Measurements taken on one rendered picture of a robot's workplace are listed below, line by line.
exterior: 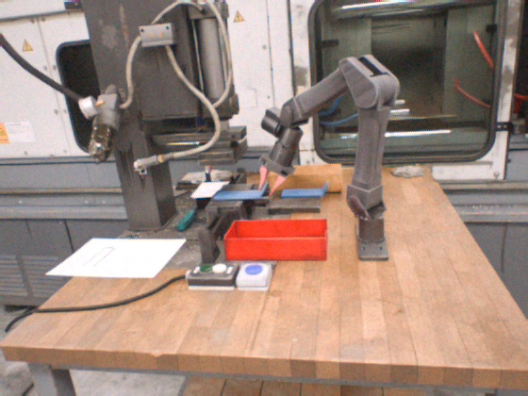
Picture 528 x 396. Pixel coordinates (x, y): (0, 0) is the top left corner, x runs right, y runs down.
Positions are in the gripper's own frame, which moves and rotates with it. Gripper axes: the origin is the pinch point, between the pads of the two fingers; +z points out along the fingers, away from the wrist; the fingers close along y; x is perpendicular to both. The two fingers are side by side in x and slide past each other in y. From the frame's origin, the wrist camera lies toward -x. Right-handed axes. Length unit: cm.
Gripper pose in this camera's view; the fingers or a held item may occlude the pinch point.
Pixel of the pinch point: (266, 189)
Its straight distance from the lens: 124.7
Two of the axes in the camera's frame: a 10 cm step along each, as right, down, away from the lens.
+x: -1.8, 2.5, -9.5
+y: -9.0, -4.4, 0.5
